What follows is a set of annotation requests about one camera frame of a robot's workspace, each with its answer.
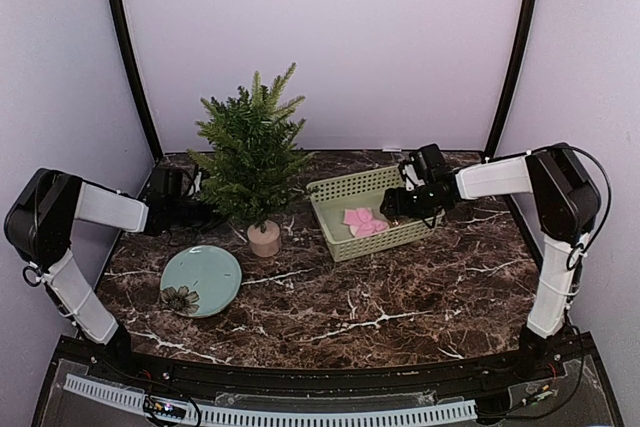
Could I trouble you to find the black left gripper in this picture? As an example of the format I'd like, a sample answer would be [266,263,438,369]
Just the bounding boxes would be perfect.
[167,190,245,234]

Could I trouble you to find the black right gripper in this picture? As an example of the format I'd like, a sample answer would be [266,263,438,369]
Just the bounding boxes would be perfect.
[382,182,444,219]

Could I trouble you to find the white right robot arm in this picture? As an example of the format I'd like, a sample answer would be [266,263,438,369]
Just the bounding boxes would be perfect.
[380,143,612,381]

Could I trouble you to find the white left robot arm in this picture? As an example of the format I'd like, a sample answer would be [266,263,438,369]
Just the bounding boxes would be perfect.
[4,168,213,383]

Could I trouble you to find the small green christmas tree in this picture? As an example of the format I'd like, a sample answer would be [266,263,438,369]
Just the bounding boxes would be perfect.
[188,63,311,232]

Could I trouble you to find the pink tree pot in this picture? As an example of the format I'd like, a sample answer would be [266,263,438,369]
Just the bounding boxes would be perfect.
[247,220,281,257]

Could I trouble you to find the pink bow ornament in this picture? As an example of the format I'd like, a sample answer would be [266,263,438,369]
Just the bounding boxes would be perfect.
[343,207,389,238]

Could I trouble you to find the green perforated plastic basket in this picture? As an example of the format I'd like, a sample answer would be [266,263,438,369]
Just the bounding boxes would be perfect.
[307,166,444,262]

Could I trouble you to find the teal flower plate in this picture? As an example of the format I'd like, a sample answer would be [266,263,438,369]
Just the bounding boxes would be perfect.
[160,245,242,318]

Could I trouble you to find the black front rail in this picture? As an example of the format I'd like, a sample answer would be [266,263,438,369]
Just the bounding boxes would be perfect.
[54,334,571,406]

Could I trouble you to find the white slotted cable duct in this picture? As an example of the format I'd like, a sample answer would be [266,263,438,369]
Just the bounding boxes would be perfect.
[63,374,477,426]

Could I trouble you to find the black left corner post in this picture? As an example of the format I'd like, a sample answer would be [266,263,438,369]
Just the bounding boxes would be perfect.
[108,0,164,162]

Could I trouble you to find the black corner post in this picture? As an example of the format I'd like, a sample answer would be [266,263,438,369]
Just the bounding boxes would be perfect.
[108,0,164,162]
[484,0,536,157]

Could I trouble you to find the black right corner post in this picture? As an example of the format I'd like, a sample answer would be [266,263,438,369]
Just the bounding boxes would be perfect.
[484,0,536,157]

